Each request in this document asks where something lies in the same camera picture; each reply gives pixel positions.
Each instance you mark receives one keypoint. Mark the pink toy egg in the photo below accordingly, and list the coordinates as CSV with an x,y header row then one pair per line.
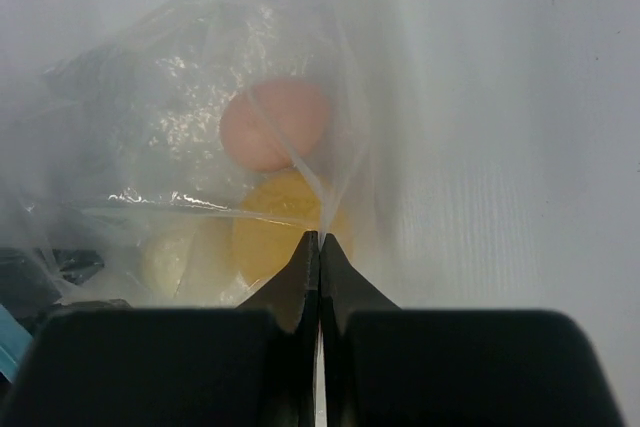
x,y
265,126

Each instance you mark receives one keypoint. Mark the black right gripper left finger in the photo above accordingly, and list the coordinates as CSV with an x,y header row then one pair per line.
x,y
252,365

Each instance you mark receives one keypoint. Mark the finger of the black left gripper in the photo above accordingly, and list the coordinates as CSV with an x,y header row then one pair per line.
x,y
31,293

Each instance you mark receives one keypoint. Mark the yellow toy vegetable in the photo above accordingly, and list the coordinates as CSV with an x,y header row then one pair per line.
x,y
282,208

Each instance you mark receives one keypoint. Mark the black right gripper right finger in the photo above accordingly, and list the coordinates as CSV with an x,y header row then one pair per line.
x,y
389,366

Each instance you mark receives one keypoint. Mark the white toy garlic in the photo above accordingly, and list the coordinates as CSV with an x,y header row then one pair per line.
x,y
190,265

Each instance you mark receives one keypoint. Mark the clear zip top bag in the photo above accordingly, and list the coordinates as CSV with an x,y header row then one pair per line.
x,y
109,147

